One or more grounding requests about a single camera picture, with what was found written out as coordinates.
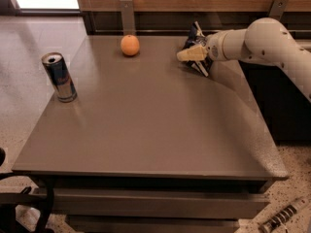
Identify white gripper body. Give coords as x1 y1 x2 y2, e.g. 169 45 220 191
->
206 31 227 61

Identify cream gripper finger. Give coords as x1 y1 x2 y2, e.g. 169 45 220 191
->
177 45 208 62

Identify blue chip bag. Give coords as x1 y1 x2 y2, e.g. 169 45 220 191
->
184 21 213 77

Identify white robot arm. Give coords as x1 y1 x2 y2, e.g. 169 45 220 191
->
177 17 311 102

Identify redbull can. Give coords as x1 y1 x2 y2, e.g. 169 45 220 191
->
41 52 77 103

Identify orange fruit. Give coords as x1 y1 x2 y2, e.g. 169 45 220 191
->
121 35 140 56

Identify striped tube on floor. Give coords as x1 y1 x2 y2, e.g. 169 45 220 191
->
259 197 310 233

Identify grey cabinet drawers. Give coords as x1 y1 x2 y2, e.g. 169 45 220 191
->
32 175 276 233

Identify black chair base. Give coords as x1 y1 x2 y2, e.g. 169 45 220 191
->
0 147 56 233

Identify left metal bracket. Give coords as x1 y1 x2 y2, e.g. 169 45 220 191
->
120 0 136 35

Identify metal bracket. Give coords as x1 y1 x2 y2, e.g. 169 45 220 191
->
267 0 289 20
120 0 136 35

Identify right metal bracket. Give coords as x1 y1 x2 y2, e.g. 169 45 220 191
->
267 0 289 20

